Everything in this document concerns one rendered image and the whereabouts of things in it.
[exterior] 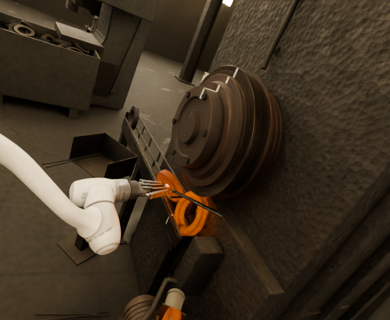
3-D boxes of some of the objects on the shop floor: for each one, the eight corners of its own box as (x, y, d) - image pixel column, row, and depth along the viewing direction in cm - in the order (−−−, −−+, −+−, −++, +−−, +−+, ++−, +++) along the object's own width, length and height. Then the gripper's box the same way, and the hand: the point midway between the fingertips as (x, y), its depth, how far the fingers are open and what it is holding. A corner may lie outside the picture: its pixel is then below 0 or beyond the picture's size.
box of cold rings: (80, 94, 380) (93, 38, 347) (86, 120, 319) (102, 54, 287) (-11, 74, 324) (-7, 4, 292) (-24, 101, 263) (-20, 16, 231)
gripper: (121, 188, 114) (171, 186, 127) (130, 207, 104) (183, 202, 118) (124, 173, 111) (174, 173, 124) (134, 191, 102) (187, 188, 115)
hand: (171, 187), depth 119 cm, fingers closed
